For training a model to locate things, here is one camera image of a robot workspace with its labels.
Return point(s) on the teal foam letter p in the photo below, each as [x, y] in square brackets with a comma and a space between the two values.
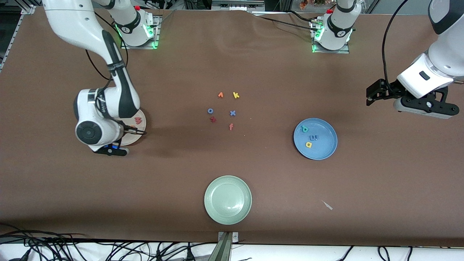
[303, 127]

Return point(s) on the aluminium table rail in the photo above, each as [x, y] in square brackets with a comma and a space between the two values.
[14, 34]

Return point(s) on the brown table cover sheet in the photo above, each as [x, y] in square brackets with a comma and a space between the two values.
[72, 181]

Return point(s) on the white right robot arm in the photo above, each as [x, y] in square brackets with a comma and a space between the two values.
[72, 21]

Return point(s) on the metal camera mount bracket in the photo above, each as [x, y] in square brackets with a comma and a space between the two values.
[226, 250]

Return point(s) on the black power plug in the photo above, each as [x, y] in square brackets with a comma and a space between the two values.
[188, 255]

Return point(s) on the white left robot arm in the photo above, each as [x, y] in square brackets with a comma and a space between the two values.
[339, 21]

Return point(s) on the small white paper scrap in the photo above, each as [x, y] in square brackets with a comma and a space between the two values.
[327, 205]

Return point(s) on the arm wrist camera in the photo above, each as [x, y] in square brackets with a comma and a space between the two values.
[119, 152]
[413, 105]

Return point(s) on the aluminium frame bar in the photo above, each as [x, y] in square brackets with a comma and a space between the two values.
[237, 3]

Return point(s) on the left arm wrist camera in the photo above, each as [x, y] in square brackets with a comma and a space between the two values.
[413, 105]

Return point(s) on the blue plate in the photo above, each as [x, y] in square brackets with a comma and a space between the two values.
[324, 145]

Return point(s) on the beige plate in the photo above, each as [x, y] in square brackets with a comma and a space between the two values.
[130, 139]

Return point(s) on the blue foam letter m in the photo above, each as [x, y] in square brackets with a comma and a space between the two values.
[314, 137]

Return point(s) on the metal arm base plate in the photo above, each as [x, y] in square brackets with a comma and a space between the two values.
[158, 36]
[330, 51]

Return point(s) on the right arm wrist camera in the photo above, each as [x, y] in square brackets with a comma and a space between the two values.
[119, 152]

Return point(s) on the green plate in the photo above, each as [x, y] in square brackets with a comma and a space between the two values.
[228, 200]

